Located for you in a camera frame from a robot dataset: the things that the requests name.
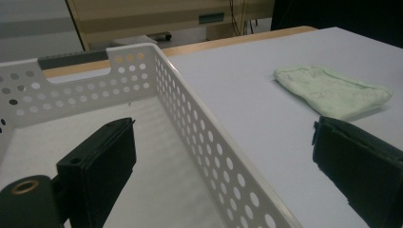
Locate hanging black cables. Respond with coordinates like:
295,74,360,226
229,0,259,36

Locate white cabinet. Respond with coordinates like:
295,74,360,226
0,0,86,64

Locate light green cloth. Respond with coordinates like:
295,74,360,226
274,65,393,122

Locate light wooden desk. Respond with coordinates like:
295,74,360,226
66,0,276,51

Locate dark curtain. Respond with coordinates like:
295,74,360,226
270,0,403,49

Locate black caster base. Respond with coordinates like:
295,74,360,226
147,31,173,42

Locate white table sheet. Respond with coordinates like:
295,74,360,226
47,27,403,228

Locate wooden table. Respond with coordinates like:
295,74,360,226
42,26,317,79

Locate white perforated plastic basket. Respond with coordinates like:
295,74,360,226
0,42,305,228

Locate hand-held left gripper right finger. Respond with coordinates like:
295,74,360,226
312,115,403,228

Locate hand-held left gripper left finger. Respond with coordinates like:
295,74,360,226
56,117,138,228

